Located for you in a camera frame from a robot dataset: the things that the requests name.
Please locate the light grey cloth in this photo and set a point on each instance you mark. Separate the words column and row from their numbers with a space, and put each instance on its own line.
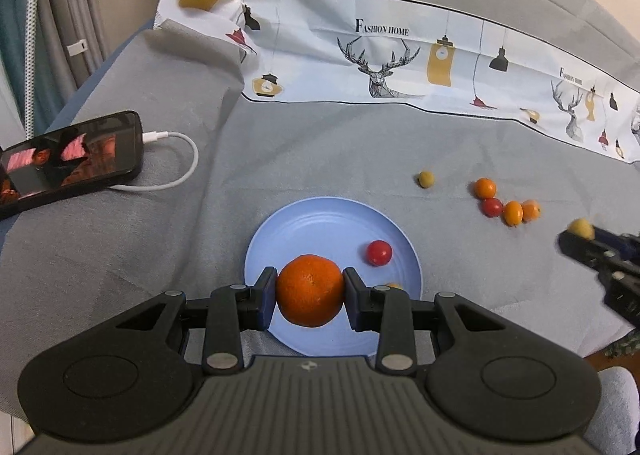
column 617, row 405

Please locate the light blue plate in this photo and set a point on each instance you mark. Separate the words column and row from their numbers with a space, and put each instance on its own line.
column 305, row 230

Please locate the oval orange kumquat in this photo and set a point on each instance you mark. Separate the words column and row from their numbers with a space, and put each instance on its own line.
column 513, row 213

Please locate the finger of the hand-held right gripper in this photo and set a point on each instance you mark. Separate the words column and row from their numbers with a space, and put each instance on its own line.
column 582, row 250
column 620, row 245

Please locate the grey curtain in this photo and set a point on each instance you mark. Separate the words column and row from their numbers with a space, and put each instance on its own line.
column 65, row 0

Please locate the black smartphone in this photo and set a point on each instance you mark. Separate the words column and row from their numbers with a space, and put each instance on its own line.
column 70, row 160

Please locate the grey bed sheet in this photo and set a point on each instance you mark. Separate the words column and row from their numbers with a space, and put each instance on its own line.
column 325, row 150

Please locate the small orange mandarin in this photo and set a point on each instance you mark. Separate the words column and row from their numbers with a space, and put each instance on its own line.
column 485, row 188
column 532, row 211

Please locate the teal fabric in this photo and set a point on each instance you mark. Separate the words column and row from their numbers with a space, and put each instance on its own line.
column 12, row 10

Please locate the yellow-brown longan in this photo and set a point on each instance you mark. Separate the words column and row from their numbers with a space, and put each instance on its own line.
column 426, row 179
column 395, row 286
column 582, row 228

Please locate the white deer print cloth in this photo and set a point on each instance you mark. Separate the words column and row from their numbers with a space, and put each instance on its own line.
column 400, row 50

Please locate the red cherry tomato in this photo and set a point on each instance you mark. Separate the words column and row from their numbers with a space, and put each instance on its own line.
column 492, row 207
column 379, row 253

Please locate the white curtain clip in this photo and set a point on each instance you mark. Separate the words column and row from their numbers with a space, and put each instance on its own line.
column 76, row 47

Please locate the dark patterned cloth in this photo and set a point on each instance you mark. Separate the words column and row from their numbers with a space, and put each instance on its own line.
column 626, row 346

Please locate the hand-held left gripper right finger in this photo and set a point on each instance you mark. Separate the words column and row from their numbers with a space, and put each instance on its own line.
column 352, row 305

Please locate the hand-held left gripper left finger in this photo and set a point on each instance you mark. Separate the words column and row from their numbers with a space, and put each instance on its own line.
column 265, row 302

